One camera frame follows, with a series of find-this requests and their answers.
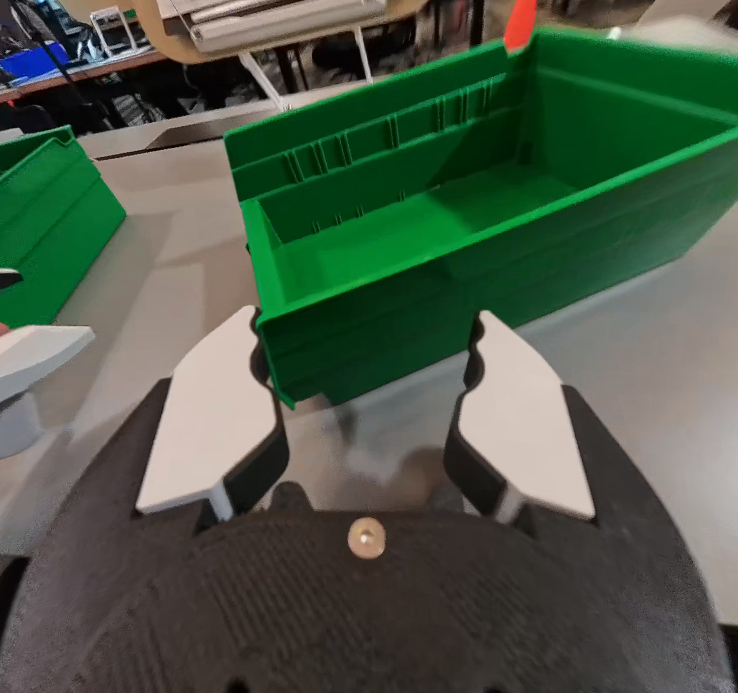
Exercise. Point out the green plastic bin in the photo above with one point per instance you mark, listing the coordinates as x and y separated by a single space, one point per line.
519 277
46 231

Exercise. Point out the small white stand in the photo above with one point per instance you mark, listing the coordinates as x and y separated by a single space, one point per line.
112 29

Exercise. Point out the red flat object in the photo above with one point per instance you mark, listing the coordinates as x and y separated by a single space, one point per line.
522 6

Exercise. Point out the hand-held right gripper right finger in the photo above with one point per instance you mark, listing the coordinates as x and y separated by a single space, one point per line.
519 416

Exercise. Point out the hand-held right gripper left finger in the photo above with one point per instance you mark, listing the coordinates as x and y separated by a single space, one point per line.
213 416

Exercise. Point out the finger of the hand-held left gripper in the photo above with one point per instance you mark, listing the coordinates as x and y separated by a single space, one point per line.
8 279
34 352

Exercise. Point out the blue plastic bin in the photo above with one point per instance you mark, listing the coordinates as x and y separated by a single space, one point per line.
34 61

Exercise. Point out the white desk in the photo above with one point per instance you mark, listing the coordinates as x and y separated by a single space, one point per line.
144 231

